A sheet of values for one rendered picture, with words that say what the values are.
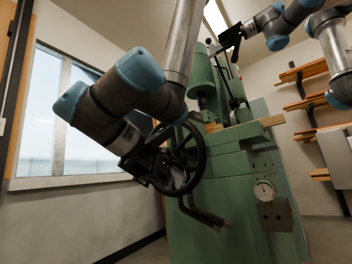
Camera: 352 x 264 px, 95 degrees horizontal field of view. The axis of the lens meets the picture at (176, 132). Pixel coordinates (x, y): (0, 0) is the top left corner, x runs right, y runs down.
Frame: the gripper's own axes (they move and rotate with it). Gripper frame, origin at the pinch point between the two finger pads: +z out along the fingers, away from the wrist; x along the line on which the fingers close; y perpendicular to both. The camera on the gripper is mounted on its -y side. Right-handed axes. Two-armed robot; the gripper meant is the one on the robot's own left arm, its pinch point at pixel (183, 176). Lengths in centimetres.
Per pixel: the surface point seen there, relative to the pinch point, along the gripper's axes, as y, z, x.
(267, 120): -36.6, 24.0, 21.3
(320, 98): -187, 166, 66
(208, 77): -63, 6, -1
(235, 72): -91, 25, 7
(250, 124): -25.5, 12.5, 16.8
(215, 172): -12.2, 20.3, -0.7
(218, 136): -24.4, 13.1, 3.8
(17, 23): -105, -98, -129
